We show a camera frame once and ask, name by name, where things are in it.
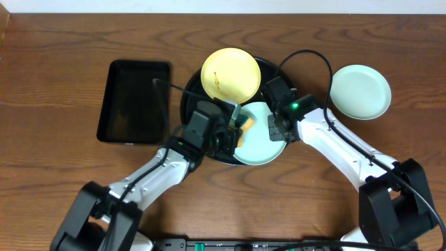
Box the light blue plate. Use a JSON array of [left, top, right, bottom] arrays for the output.
[[233, 102, 286, 165]]

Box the yellow green sponge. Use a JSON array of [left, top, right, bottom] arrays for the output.
[[236, 114, 255, 148]]

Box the pale green plate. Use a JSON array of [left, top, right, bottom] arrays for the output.
[[330, 65, 392, 120]]

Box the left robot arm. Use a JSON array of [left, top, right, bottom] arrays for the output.
[[50, 116, 248, 250]]

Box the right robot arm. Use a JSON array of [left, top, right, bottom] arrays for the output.
[[264, 92, 445, 250]]

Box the black round tray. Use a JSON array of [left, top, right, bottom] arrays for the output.
[[179, 55, 295, 166]]

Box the black rectangular tray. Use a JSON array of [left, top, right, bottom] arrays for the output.
[[96, 59, 171, 144]]

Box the yellow plate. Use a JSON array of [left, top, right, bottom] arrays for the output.
[[200, 48, 261, 104]]

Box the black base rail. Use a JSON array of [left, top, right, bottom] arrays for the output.
[[135, 231, 353, 251]]

